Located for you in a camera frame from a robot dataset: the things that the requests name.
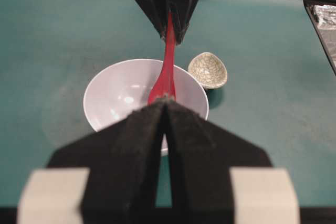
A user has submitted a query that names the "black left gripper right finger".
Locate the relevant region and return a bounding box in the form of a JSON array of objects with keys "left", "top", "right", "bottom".
[{"left": 164, "top": 98, "right": 300, "bottom": 224}]

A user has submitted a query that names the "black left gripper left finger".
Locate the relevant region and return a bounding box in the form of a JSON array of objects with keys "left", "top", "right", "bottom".
[{"left": 18, "top": 97, "right": 166, "bottom": 224}]

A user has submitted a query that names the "pink plastic spoon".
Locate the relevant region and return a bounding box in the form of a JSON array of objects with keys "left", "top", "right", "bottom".
[{"left": 148, "top": 12, "right": 176, "bottom": 104}]

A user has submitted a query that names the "white bowl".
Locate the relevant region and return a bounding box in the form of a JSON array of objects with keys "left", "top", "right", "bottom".
[{"left": 83, "top": 58, "right": 209, "bottom": 157}]

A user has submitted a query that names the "small crackle ceramic cup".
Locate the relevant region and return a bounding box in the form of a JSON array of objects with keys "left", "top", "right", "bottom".
[{"left": 187, "top": 52, "right": 228, "bottom": 90}]

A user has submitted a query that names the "crumpled foil sheet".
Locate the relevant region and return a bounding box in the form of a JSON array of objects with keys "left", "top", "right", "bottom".
[{"left": 312, "top": 4, "right": 335, "bottom": 30}]

